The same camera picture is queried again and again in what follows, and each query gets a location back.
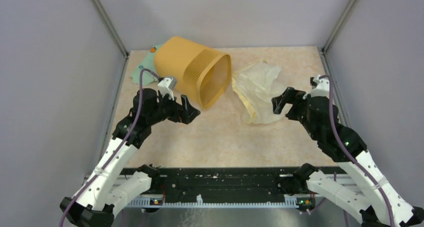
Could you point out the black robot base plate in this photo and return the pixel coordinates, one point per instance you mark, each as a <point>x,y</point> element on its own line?
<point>222,185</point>

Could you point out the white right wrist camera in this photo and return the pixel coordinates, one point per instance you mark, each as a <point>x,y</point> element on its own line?
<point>320,87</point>

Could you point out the orange plastic trash bin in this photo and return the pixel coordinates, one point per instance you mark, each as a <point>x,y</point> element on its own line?
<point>202,73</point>

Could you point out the right aluminium frame post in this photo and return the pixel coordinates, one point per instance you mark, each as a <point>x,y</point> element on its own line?
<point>339,25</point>

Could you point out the left aluminium frame post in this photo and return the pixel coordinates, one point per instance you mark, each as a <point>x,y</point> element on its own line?
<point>107,22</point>

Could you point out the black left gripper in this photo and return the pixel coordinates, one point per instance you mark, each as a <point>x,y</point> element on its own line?
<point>180,114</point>

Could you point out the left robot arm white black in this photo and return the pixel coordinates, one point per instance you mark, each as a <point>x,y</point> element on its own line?
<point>97,202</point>

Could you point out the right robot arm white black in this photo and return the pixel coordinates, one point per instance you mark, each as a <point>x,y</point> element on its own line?
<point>378,204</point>

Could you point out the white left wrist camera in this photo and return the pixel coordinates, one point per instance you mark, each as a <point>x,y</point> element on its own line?
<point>166,87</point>

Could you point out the aluminium frame post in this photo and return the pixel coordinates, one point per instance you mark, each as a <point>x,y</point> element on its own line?
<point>339,25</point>
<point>107,22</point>

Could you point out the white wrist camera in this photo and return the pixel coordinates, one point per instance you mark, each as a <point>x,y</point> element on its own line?
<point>166,87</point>
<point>320,87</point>

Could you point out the grey slotted cable duct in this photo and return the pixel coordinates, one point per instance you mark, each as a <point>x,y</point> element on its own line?
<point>148,203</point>

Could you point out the translucent yellowish trash bag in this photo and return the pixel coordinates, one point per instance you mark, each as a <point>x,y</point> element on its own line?
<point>256,84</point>

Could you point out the green patterned cloth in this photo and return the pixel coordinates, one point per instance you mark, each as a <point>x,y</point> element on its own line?
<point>148,68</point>

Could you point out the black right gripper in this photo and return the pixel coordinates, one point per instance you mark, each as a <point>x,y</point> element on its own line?
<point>291,96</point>

